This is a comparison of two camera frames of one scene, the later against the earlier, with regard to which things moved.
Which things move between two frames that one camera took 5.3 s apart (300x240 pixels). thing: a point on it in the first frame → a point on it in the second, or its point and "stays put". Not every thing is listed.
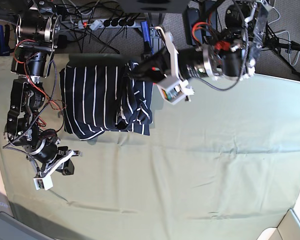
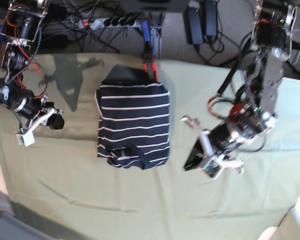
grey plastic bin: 5,227 stays put
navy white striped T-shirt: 98,98 → 133,114
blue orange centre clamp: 146,35 stays put
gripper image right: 157,66 → 214,164
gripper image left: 45,181 → 26,137
